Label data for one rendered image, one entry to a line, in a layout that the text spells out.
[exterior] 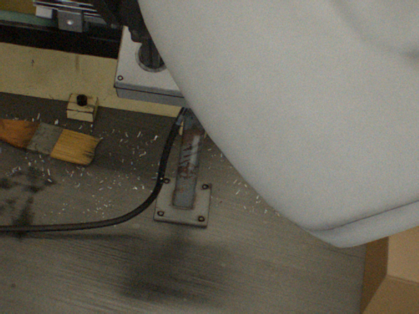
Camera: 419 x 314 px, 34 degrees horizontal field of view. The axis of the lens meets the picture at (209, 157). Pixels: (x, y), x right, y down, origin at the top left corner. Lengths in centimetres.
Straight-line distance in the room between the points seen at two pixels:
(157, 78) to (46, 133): 31
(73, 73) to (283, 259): 38
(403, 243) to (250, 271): 19
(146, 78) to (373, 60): 45
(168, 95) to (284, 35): 44
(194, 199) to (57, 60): 27
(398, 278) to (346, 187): 53
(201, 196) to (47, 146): 22
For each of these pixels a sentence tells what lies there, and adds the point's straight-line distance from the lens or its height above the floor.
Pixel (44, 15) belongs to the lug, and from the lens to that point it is 90.
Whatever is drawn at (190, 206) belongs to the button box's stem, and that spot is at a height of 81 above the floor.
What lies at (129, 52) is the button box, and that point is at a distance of 69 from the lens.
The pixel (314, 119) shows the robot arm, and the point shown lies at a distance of 24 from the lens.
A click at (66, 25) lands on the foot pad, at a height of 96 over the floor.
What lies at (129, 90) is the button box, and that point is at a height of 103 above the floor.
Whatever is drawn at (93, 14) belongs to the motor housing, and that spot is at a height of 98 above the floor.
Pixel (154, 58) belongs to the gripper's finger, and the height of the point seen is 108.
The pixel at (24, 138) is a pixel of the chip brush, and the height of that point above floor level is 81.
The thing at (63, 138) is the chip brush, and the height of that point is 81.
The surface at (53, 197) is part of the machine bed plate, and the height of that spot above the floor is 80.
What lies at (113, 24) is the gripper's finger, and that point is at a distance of 60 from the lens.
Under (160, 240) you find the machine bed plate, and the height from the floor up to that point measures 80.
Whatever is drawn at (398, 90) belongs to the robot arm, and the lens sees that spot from 25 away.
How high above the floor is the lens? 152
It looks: 50 degrees down
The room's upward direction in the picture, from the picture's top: 10 degrees clockwise
